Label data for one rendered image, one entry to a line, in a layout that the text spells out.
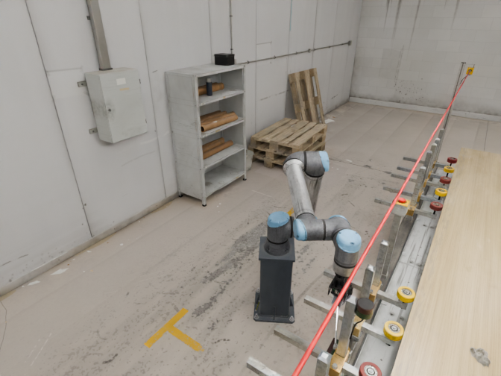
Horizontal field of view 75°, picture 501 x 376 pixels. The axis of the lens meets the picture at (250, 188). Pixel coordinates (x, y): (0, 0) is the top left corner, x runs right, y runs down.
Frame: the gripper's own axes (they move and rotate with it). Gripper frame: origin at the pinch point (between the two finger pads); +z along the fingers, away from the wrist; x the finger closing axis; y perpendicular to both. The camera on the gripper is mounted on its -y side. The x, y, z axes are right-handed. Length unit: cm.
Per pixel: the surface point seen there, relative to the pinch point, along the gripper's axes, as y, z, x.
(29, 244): 27, 64, -261
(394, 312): -46, 36, 19
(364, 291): -9.2, -3.5, 7.8
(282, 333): 18.8, 12.2, -17.1
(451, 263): -68, 8, 38
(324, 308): -5.6, 13.5, -7.7
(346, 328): 15.8, -5.1, 8.1
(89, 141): -47, -8, -260
